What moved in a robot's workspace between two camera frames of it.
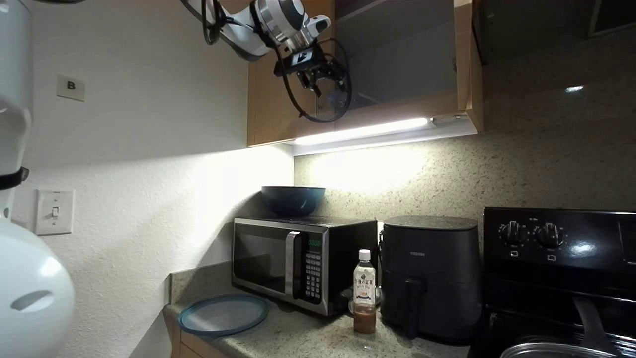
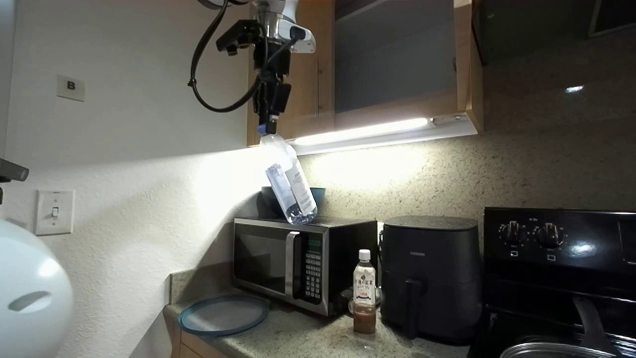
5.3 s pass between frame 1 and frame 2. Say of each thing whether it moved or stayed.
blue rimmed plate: stayed
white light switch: stayed
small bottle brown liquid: stayed
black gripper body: moved
